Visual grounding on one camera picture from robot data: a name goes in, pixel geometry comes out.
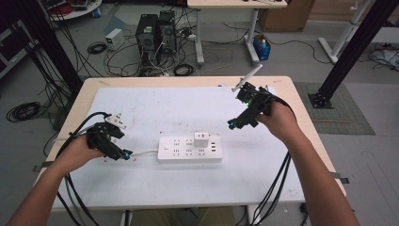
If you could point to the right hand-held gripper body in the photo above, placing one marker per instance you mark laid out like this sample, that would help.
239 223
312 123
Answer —
258 102

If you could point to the small white equipment box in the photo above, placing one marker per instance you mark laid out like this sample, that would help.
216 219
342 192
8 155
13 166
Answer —
114 38

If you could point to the grey floor mat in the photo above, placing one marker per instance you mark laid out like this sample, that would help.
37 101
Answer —
348 119

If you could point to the black computer tower green label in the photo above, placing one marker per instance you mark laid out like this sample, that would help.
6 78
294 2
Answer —
146 40

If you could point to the dark equipment rack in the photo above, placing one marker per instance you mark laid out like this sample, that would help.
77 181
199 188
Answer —
12 47

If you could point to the black metal frame post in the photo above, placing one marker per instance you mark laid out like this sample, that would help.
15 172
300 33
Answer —
354 50
50 40

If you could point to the white table leg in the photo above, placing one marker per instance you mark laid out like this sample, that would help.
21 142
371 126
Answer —
251 215

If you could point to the white power strip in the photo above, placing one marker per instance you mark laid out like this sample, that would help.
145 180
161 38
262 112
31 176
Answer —
182 153

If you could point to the person's right hand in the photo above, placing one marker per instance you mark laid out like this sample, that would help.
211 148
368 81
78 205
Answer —
280 121

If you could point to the white metal stand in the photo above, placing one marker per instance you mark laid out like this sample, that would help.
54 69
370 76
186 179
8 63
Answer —
343 34

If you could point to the black computer tower with fan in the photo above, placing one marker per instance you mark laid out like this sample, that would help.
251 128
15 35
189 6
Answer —
167 31

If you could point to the brown cardboard box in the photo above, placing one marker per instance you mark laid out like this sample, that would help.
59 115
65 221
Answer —
285 15

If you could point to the white charger plug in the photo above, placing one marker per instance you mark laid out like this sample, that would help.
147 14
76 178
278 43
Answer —
201 139

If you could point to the person's left hand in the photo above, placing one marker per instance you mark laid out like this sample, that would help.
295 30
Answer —
76 153

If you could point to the white-legged wooden desk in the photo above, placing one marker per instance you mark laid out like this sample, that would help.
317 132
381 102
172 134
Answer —
235 3

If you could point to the round white table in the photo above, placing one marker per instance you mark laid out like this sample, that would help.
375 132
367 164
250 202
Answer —
78 12

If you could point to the blue box with bottle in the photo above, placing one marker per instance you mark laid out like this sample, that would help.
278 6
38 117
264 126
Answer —
262 50

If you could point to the light wooden table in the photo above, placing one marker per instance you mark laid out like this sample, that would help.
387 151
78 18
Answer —
188 81

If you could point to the white table mat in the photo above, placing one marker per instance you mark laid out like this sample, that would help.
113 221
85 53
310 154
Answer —
175 106

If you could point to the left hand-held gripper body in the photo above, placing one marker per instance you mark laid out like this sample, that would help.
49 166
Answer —
102 135

